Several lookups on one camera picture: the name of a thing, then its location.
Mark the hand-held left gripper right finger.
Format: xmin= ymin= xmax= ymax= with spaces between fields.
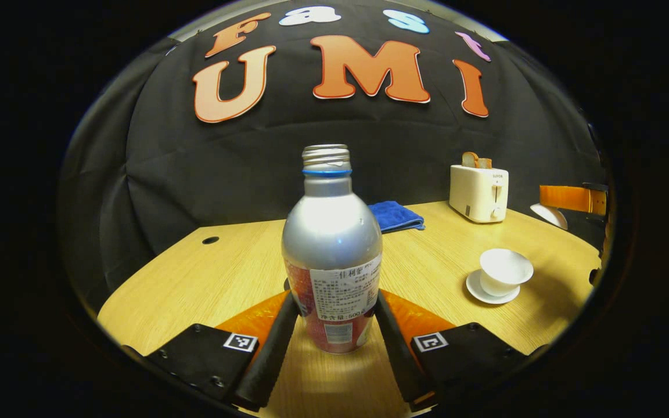
xmin=373 ymin=289 xmax=550 ymax=413

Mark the black backdrop cloth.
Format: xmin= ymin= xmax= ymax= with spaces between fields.
xmin=59 ymin=0 xmax=608 ymax=314

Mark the white teacup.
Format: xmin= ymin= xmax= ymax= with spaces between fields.
xmin=479 ymin=248 xmax=534 ymax=297

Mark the silver water bottle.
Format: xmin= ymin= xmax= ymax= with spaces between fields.
xmin=281 ymin=144 xmax=383 ymax=355

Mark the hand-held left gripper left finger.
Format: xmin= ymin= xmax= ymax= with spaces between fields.
xmin=121 ymin=290 xmax=301 ymax=413

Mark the white toaster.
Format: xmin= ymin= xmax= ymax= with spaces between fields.
xmin=449 ymin=164 xmax=509 ymax=224

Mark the white saucer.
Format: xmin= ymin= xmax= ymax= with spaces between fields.
xmin=466 ymin=269 xmax=521 ymax=305

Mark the blue cloth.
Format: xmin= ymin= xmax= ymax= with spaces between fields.
xmin=368 ymin=201 xmax=426 ymax=234

